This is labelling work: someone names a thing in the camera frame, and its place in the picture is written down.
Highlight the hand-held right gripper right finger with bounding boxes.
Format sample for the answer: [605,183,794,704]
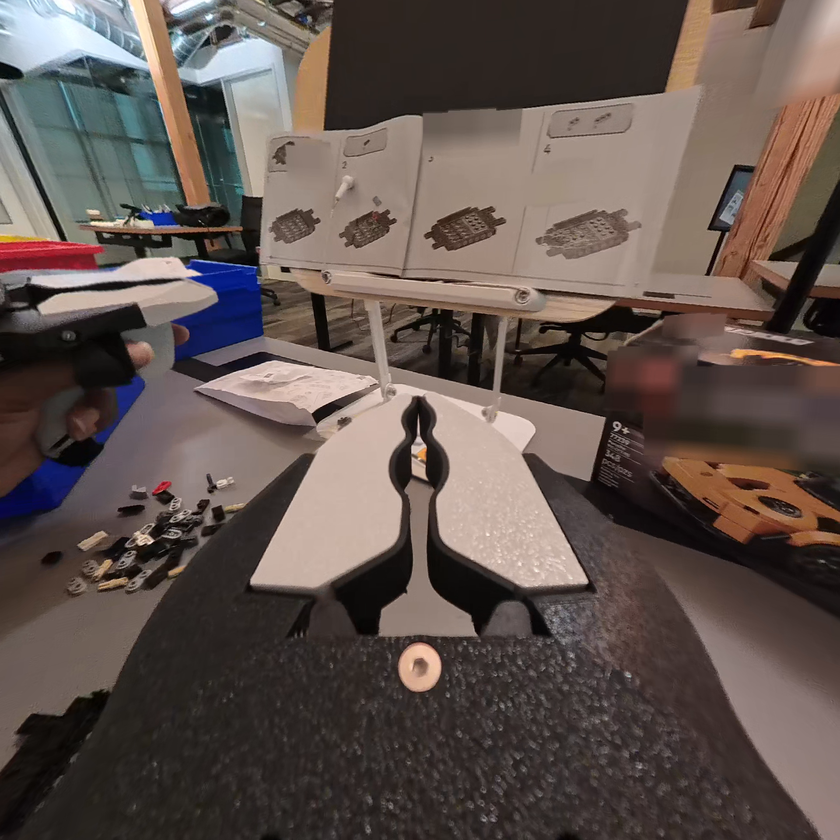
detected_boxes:
[420,394,590,636]

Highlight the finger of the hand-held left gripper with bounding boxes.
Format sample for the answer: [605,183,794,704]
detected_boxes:
[29,258,206,291]
[38,279,219,328]

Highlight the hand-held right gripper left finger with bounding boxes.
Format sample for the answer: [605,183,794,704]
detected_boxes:
[249,394,416,636]

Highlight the instruction booklet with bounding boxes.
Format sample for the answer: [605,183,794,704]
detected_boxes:
[260,85,706,299]

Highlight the black brick chassis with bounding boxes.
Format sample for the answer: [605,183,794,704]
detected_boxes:
[0,689,111,815]

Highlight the wooden background desk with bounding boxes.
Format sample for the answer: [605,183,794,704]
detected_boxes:
[79,222,244,260]

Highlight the person's left hand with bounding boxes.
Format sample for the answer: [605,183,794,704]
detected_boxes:
[0,325,191,500]

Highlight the red plastic bin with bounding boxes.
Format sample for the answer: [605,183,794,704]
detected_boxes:
[0,239,105,273]

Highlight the black office chair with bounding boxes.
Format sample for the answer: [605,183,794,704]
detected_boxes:
[515,308,657,395]
[394,308,473,368]
[210,195,280,306]

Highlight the printed white paper bag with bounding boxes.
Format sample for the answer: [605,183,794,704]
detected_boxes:
[193,360,380,427]

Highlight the pile of small bricks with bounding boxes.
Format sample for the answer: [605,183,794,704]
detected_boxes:
[41,472,247,597]

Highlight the wooden column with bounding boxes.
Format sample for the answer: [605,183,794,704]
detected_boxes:
[128,0,211,207]
[714,92,840,280]

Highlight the yellow car picture box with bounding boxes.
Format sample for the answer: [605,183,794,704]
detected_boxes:
[591,322,840,618]

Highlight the white booklet stand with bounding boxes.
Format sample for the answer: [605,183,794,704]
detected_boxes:
[314,174,547,454]

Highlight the black partition panel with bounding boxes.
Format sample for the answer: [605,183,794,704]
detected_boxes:
[292,0,713,132]

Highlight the metal air duct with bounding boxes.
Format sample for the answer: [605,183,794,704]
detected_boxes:
[39,0,329,60]

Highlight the small wall screen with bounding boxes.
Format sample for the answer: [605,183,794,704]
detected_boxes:
[707,164,756,232]

